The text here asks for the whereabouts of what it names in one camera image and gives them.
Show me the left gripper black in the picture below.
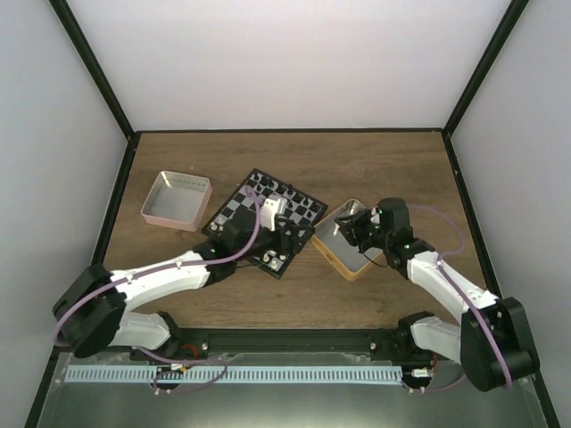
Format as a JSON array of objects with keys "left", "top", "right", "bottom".
[{"left": 236, "top": 217, "right": 315, "bottom": 262}]

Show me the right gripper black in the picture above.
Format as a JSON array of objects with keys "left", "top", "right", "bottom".
[{"left": 335, "top": 209, "right": 392, "bottom": 254}]

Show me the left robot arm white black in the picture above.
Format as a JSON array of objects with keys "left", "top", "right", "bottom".
[{"left": 53, "top": 209, "right": 314, "bottom": 360}]

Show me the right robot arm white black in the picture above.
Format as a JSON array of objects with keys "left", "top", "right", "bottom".
[{"left": 335, "top": 198, "right": 540, "bottom": 391}]

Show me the black white chess board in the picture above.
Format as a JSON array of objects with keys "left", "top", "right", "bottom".
[{"left": 202, "top": 169, "right": 328, "bottom": 279}]

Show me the yellow metal tin box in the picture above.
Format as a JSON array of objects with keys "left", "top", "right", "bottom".
[{"left": 310, "top": 199, "right": 385, "bottom": 281}]

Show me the pink metal tin tray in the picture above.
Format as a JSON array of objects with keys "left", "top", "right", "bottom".
[{"left": 140, "top": 170, "right": 212, "bottom": 232}]

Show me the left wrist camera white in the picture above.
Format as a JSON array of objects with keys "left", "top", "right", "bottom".
[{"left": 260, "top": 195, "right": 287, "bottom": 232}]

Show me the black mounting rail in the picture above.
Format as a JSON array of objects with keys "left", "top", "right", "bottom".
[{"left": 155, "top": 328, "right": 444, "bottom": 364}]

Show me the light blue slotted cable duct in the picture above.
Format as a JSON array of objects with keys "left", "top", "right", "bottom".
[{"left": 64, "top": 365, "right": 402, "bottom": 385}]

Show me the black enclosure frame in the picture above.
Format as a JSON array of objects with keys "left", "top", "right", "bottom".
[{"left": 24, "top": 1, "right": 560, "bottom": 427}]

